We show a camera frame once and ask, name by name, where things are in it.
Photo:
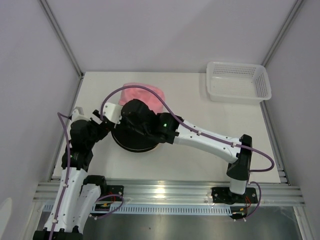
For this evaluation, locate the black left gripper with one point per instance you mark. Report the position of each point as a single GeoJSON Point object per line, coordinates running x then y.
{"type": "Point", "coordinates": [104, 128]}

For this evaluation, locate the pink hat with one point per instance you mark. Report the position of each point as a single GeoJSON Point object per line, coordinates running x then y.
{"type": "Point", "coordinates": [143, 95]}

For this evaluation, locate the beige bucket hat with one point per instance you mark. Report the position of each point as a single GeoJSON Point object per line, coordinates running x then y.
{"type": "Point", "coordinates": [147, 150]}

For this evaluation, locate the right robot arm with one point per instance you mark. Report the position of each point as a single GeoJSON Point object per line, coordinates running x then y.
{"type": "Point", "coordinates": [142, 130]}

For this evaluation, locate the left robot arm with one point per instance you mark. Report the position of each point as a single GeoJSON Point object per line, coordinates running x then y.
{"type": "Point", "coordinates": [78, 191]}

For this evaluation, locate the white plastic basket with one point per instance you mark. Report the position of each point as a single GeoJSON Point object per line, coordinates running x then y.
{"type": "Point", "coordinates": [237, 83]}

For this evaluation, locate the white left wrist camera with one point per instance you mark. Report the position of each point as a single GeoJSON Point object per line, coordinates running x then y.
{"type": "Point", "coordinates": [77, 114]}

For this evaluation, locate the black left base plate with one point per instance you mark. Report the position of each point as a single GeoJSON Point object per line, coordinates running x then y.
{"type": "Point", "coordinates": [114, 190]}

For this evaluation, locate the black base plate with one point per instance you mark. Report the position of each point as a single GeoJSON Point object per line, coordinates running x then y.
{"type": "Point", "coordinates": [114, 190]}
{"type": "Point", "coordinates": [223, 195]}

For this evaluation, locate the aluminium mounting rail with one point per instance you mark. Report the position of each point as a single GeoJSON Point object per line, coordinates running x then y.
{"type": "Point", "coordinates": [166, 192]}

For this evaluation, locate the white slotted cable duct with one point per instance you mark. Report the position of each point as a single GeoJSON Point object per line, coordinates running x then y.
{"type": "Point", "coordinates": [190, 210]}

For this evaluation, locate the left aluminium frame post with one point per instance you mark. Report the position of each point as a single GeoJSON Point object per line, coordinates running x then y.
{"type": "Point", "coordinates": [49, 14]}

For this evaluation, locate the aluminium frame post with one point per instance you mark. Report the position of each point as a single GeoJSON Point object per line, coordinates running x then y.
{"type": "Point", "coordinates": [283, 31]}
{"type": "Point", "coordinates": [49, 14]}

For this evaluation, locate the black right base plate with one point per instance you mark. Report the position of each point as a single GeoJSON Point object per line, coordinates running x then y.
{"type": "Point", "coordinates": [223, 195]}

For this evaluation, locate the right aluminium frame post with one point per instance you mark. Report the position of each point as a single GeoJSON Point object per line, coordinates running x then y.
{"type": "Point", "coordinates": [283, 31]}

